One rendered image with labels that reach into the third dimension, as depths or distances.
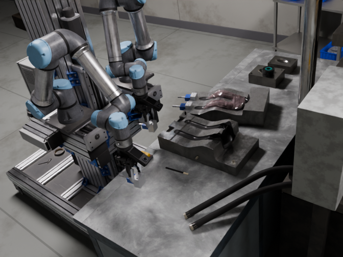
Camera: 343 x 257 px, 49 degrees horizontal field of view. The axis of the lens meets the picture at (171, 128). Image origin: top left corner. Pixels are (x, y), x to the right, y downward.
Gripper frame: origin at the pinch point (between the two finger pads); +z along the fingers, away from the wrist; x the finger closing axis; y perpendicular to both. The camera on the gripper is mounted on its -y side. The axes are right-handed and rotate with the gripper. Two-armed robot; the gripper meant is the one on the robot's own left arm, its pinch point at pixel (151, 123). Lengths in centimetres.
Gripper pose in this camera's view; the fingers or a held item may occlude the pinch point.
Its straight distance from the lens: 212.6
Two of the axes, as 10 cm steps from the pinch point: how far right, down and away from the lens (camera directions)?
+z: 1.4, 8.0, 5.9
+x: -3.8, 5.9, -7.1
